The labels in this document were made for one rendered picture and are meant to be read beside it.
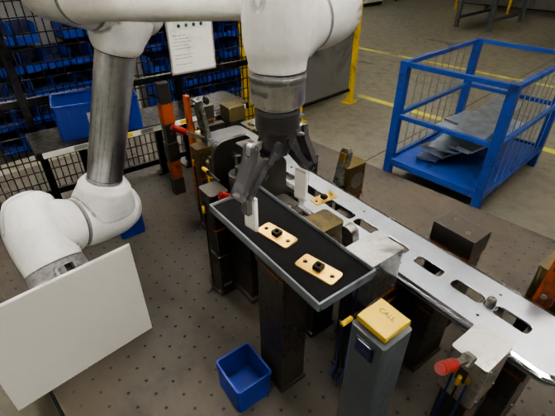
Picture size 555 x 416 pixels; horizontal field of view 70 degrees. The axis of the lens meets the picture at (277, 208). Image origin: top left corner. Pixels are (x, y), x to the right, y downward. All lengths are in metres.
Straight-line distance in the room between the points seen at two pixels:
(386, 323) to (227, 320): 0.68
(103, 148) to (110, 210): 0.19
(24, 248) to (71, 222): 0.13
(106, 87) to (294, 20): 0.66
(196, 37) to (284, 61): 1.38
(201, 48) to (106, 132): 0.92
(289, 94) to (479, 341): 0.55
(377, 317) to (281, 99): 0.37
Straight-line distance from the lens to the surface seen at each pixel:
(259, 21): 0.59
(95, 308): 1.13
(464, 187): 3.11
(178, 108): 1.87
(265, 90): 0.61
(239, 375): 1.13
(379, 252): 0.86
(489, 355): 0.81
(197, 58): 1.98
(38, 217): 1.21
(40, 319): 1.09
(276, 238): 0.79
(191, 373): 1.16
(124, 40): 1.08
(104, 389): 1.20
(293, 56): 0.60
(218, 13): 0.81
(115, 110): 1.15
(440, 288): 0.98
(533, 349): 0.95
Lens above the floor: 1.65
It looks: 34 degrees down
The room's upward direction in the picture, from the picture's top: straight up
